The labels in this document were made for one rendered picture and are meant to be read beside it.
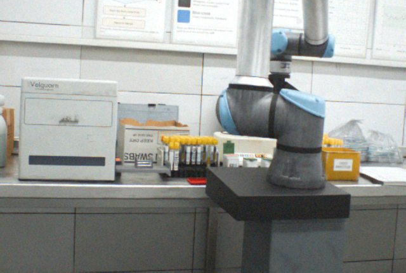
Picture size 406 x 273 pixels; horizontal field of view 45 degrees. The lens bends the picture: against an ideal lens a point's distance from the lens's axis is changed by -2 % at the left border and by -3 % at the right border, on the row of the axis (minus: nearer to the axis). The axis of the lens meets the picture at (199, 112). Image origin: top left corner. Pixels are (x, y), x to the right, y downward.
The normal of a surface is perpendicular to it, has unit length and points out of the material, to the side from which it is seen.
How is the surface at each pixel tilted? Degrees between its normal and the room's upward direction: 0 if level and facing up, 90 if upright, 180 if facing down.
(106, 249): 90
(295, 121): 93
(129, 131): 92
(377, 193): 90
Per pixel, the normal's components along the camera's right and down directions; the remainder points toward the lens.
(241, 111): -0.30, 0.01
